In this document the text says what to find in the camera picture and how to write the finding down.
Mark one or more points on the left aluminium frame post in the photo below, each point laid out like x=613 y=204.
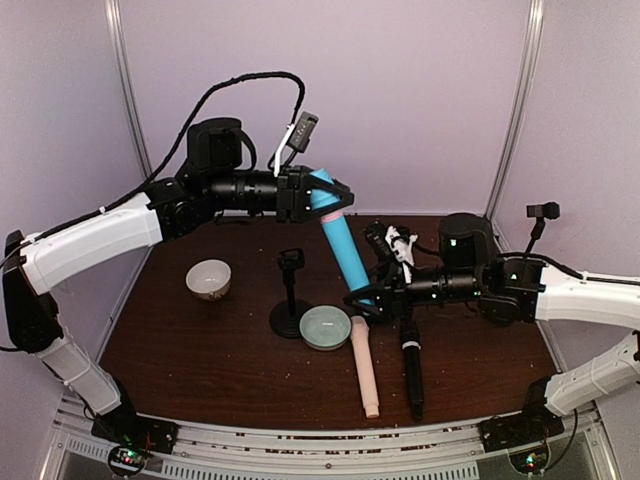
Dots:
x=118 y=42

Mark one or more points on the green ceramic bowl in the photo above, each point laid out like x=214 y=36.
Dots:
x=325 y=327

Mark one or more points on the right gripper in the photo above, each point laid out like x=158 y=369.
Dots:
x=396 y=291

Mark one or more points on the right aluminium frame post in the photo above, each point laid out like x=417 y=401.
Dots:
x=527 y=69

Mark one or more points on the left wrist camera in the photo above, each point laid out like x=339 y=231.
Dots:
x=295 y=141

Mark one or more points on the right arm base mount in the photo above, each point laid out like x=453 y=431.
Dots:
x=525 y=439

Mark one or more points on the left black microphone stand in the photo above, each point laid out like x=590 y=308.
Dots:
x=285 y=316

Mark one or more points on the blue toy microphone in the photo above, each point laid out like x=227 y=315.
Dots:
x=339 y=235

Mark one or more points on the pink toy microphone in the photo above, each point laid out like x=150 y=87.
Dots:
x=359 y=338

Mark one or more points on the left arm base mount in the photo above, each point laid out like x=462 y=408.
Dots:
x=136 y=441

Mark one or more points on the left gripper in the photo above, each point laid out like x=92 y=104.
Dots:
x=291 y=194

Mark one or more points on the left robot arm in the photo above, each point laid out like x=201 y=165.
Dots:
x=210 y=181

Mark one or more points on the black microphone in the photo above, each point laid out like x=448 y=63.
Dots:
x=411 y=348

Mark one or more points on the right black microphone stand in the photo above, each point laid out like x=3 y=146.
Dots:
x=540 y=213

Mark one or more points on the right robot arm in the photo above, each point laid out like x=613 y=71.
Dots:
x=506 y=287

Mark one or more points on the aluminium frame post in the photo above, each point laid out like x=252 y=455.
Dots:
x=118 y=42
x=527 y=69

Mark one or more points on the black microphone stand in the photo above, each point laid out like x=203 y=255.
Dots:
x=285 y=316
x=540 y=213

